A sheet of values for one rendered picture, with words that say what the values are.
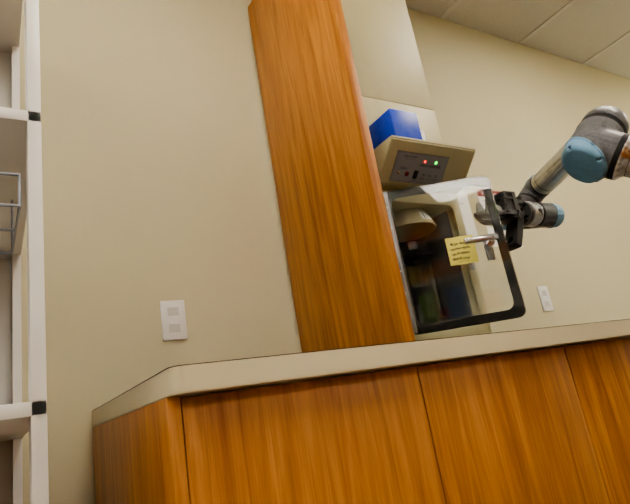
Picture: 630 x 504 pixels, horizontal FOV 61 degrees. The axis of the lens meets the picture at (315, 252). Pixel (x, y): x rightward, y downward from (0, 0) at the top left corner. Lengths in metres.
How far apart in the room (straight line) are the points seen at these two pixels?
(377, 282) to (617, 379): 0.62
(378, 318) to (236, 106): 0.98
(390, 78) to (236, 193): 0.61
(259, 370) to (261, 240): 0.97
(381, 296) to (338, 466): 0.53
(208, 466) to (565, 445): 0.78
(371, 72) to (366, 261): 0.64
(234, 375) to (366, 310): 0.64
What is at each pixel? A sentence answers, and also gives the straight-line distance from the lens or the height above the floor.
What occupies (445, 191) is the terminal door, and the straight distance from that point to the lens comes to 1.52.
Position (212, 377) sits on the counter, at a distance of 0.80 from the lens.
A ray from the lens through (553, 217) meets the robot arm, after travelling 1.75.
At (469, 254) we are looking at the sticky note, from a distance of 1.47.
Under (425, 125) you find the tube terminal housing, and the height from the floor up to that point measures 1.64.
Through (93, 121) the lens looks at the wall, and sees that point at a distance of 1.77.
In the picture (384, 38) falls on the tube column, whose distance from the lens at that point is 1.87.
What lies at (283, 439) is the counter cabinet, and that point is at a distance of 0.87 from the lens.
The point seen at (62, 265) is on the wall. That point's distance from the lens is 1.57.
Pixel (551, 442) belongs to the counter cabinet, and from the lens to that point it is 1.28.
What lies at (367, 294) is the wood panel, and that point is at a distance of 1.38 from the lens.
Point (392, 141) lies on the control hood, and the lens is 1.46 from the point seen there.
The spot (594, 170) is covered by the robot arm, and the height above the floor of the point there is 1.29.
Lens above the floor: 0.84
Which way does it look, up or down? 17 degrees up
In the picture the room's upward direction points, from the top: 10 degrees counter-clockwise
